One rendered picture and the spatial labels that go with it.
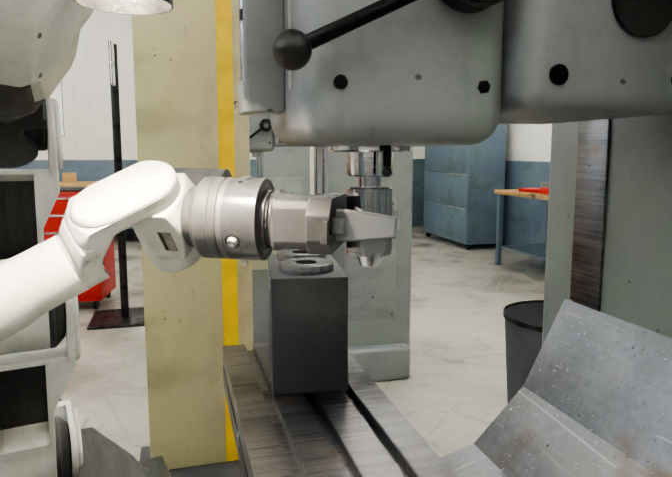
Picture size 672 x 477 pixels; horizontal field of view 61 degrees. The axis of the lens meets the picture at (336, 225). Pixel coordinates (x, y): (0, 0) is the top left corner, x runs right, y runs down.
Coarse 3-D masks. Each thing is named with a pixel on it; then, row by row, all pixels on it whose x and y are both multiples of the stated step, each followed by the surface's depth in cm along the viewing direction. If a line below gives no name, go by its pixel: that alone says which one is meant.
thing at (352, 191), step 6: (348, 186) 59; (354, 186) 59; (384, 186) 59; (390, 186) 59; (348, 192) 58; (354, 192) 57; (360, 192) 57; (366, 192) 57; (372, 192) 57; (378, 192) 57; (384, 192) 57; (390, 192) 58
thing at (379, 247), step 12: (348, 204) 58; (360, 204) 57; (372, 204) 57; (384, 204) 57; (372, 240) 57; (384, 240) 58; (348, 252) 59; (360, 252) 58; (372, 252) 57; (384, 252) 58
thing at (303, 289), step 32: (288, 256) 100; (320, 256) 101; (288, 288) 88; (320, 288) 89; (288, 320) 88; (320, 320) 89; (288, 352) 89; (320, 352) 90; (288, 384) 90; (320, 384) 90
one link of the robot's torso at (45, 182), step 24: (48, 120) 102; (48, 144) 101; (0, 192) 100; (24, 192) 101; (48, 192) 100; (0, 216) 100; (24, 216) 102; (48, 216) 100; (0, 240) 101; (24, 240) 103; (48, 312) 101; (24, 336) 100; (48, 336) 102
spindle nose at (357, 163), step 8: (352, 152) 57; (360, 152) 56; (368, 152) 56; (376, 152) 56; (392, 152) 58; (352, 160) 57; (360, 160) 57; (368, 160) 56; (376, 160) 56; (392, 160) 58; (352, 168) 57; (360, 168) 57; (368, 168) 56; (376, 168) 56; (392, 168) 58
